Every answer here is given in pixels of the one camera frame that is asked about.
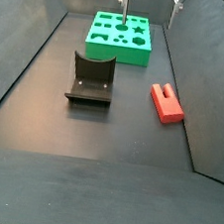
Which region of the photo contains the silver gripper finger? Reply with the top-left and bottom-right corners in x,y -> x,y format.
168,0 -> 183,29
118,0 -> 129,25

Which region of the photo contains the red square-circle object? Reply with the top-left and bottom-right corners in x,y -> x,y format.
151,83 -> 184,124

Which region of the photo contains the green fixture block with cutouts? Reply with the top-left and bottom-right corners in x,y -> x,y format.
85,11 -> 152,66

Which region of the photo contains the black curved stand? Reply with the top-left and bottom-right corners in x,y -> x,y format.
64,52 -> 116,103

